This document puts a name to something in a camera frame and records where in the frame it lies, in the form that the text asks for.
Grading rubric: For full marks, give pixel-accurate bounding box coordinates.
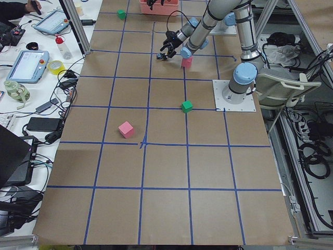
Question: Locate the teach pendant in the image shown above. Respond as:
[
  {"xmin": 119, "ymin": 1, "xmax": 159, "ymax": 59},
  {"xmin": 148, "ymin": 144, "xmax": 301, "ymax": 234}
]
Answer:
[
  {"xmin": 6, "ymin": 50, "xmax": 49, "ymax": 84},
  {"xmin": 33, "ymin": 10, "xmax": 69, "ymax": 35}
]

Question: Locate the green foam cube near bin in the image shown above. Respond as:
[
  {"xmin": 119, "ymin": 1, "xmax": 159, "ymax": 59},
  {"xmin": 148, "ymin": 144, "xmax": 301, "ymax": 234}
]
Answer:
[{"xmin": 117, "ymin": 9, "xmax": 126, "ymax": 20}]

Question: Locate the black power adapter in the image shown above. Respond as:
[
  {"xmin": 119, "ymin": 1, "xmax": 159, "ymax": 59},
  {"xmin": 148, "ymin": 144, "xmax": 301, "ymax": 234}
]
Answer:
[{"xmin": 27, "ymin": 117, "xmax": 61, "ymax": 132}]

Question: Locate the pink foam cube centre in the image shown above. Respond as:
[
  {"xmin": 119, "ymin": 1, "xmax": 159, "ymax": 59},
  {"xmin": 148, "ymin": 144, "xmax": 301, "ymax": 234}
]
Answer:
[{"xmin": 181, "ymin": 57, "xmax": 193, "ymax": 69}]

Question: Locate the clear squeeze bottle red cap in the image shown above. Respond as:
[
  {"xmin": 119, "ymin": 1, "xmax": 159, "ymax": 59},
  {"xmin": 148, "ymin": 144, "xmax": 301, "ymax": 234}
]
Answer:
[{"xmin": 55, "ymin": 35, "xmax": 72, "ymax": 60}]

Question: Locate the black laptop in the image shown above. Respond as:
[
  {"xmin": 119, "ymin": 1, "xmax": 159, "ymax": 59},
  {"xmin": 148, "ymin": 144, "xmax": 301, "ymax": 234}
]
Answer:
[{"xmin": 1, "ymin": 126, "xmax": 37, "ymax": 188}]

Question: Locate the aluminium frame post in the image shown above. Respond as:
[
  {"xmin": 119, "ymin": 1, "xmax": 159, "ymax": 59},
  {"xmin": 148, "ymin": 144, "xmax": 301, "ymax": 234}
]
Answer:
[{"xmin": 59, "ymin": 0, "xmax": 91, "ymax": 55}]

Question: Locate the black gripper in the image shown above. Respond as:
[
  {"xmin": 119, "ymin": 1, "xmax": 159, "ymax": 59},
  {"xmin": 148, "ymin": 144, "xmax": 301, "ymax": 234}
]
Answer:
[
  {"xmin": 160, "ymin": 30, "xmax": 183, "ymax": 58},
  {"xmin": 146, "ymin": 0, "xmax": 171, "ymax": 9}
]

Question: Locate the yellow mushroom push button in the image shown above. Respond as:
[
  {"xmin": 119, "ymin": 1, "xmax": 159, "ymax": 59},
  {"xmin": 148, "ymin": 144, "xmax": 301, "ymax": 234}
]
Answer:
[{"xmin": 156, "ymin": 53, "xmax": 168, "ymax": 60}]

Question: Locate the yellow tape roll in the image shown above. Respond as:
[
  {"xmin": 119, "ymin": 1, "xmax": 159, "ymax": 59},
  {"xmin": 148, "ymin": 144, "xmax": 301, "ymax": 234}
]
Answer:
[{"xmin": 47, "ymin": 60, "xmax": 66, "ymax": 76}]

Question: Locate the pink plastic bin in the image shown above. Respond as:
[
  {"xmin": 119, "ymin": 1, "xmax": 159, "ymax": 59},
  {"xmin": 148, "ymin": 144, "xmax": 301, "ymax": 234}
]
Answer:
[{"xmin": 139, "ymin": 0, "xmax": 179, "ymax": 16}]

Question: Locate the grey office chair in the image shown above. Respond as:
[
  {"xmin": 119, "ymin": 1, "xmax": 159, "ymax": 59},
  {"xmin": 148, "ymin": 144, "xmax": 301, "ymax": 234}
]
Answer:
[{"xmin": 253, "ymin": 72, "xmax": 323, "ymax": 133}]

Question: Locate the teach pendant near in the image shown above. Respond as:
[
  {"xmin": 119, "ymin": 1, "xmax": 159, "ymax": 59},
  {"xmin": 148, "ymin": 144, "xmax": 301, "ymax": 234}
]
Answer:
[{"xmin": 6, "ymin": 50, "xmax": 49, "ymax": 84}]

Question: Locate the pink foam cube outer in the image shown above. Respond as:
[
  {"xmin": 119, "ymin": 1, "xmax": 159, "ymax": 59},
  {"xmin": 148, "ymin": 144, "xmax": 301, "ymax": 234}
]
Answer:
[{"xmin": 118, "ymin": 121, "xmax": 134, "ymax": 139}]

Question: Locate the pink foam cube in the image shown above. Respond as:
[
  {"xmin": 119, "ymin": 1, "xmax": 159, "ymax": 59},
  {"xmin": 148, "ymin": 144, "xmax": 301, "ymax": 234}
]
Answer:
[
  {"xmin": 181, "ymin": 57, "xmax": 193, "ymax": 69},
  {"xmin": 118, "ymin": 121, "xmax": 134, "ymax": 139}
]

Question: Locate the teach pendant far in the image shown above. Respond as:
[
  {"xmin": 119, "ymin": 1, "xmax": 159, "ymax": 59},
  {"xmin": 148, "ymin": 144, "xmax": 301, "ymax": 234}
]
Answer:
[{"xmin": 33, "ymin": 10, "xmax": 69, "ymax": 35}]

